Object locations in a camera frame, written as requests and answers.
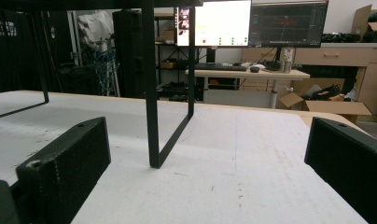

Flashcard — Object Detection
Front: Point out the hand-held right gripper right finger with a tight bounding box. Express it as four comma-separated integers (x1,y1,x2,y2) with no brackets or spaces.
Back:
303,116,377,224

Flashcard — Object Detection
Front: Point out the cardboard box on cabinet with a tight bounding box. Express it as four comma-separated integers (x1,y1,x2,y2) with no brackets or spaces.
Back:
351,4,377,44

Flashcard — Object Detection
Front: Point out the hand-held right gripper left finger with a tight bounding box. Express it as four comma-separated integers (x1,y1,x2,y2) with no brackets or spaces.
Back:
15,116,112,224

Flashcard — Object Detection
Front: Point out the black keyboard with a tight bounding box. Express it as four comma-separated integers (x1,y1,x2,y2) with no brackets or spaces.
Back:
194,63,248,72

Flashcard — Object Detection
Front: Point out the open cardboard box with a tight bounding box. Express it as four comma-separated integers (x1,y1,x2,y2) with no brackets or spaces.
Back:
277,83,372,124

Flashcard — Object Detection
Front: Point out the black storage rack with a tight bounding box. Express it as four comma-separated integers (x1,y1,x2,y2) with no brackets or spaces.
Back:
154,12,209,102

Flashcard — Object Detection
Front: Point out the silver can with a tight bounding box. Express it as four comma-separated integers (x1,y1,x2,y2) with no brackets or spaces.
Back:
280,47,295,74

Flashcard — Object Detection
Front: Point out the white covered equipment stand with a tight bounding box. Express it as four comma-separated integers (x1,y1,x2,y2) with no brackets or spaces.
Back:
77,10,120,97

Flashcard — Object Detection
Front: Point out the black metal frame shelf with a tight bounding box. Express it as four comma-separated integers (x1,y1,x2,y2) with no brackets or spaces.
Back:
0,0,204,170

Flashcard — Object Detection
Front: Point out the tall black case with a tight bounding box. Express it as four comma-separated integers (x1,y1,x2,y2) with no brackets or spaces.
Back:
112,8,147,99

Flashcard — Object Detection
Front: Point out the light wooden desk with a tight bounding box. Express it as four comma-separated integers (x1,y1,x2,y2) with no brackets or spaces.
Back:
185,68,311,110

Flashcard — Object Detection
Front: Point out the dark computer monitor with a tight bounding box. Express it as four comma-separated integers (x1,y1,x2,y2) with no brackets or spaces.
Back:
248,1,329,49

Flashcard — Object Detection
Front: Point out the bright computer monitor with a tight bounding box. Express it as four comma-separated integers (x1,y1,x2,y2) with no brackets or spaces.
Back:
175,0,252,48

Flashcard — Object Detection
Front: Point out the wooden cabinet with drawers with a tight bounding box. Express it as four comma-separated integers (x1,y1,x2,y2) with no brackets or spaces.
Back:
241,42,377,124

